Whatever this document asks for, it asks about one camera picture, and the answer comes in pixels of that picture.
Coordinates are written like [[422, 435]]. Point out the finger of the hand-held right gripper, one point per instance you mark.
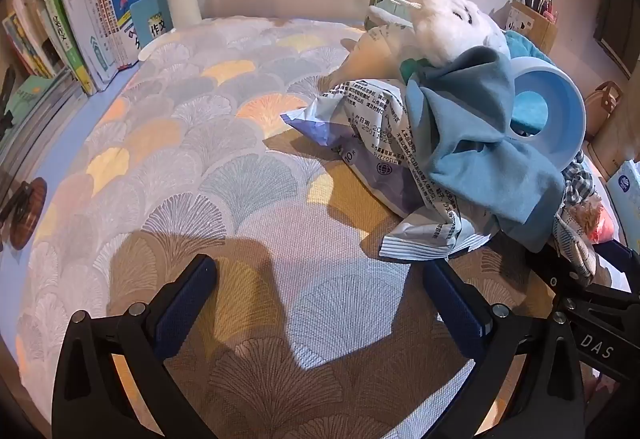
[[585, 271]]

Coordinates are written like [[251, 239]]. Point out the fan patterned tablecloth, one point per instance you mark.
[[200, 144]]

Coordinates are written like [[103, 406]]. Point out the cardboard pen holder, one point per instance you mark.
[[532, 29]]

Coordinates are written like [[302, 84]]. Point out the light blue tissue pack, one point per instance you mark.
[[627, 189]]

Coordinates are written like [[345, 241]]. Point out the grey stacked files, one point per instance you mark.
[[50, 129]]

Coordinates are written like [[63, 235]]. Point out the dusty blue cloth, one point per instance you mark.
[[450, 129]]

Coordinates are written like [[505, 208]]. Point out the tan fluffy item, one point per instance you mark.
[[586, 214]]

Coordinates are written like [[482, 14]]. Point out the pink soft item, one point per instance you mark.
[[605, 226]]

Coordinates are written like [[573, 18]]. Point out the teal notebook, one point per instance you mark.
[[30, 99]]

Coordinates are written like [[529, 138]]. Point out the white blue printed packet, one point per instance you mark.
[[370, 119]]

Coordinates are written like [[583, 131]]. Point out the black wall screen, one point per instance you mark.
[[612, 19]]

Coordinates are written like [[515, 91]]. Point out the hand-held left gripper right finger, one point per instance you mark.
[[457, 314]]

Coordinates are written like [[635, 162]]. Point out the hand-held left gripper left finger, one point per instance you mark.
[[185, 309]]

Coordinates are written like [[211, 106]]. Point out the checked cloth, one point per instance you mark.
[[577, 179]]

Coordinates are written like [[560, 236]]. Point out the black clamp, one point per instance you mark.
[[7, 99]]

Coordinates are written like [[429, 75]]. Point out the beige translucent packet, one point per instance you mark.
[[375, 59]]

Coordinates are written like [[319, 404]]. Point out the white blue round container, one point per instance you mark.
[[560, 89]]

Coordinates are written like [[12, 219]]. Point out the beige handbag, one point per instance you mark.
[[602, 111]]

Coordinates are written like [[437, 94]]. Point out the round brown disc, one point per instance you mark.
[[35, 219]]

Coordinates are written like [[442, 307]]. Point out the row of books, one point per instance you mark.
[[100, 9]]

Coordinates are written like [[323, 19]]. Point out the bunch of pens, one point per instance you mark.
[[540, 1]]

